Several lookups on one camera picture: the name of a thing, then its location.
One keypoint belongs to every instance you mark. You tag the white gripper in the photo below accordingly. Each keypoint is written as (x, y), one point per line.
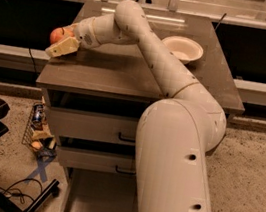
(83, 34)

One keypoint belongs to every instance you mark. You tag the red apple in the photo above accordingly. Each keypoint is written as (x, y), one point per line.
(59, 33)

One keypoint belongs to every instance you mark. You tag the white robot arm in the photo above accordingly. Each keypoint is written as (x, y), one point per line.
(175, 179)

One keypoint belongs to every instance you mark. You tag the grey drawer cabinet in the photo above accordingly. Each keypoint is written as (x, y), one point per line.
(115, 79)

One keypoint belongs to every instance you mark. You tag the top grey drawer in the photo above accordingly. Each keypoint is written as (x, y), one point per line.
(112, 129)

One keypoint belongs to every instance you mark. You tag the middle grey drawer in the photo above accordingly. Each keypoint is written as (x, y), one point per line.
(97, 161)

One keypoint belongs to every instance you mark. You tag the bottom open grey drawer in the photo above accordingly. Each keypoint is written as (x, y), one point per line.
(95, 191)

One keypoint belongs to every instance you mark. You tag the blue soda can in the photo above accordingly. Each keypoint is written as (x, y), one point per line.
(38, 116)

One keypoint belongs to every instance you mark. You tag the white paper bowl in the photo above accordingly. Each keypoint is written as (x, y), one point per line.
(185, 49)

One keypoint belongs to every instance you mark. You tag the blue tape cross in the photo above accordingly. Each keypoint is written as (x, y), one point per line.
(40, 170)

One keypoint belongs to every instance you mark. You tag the wire basket with snacks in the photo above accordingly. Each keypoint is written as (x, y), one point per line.
(37, 135)

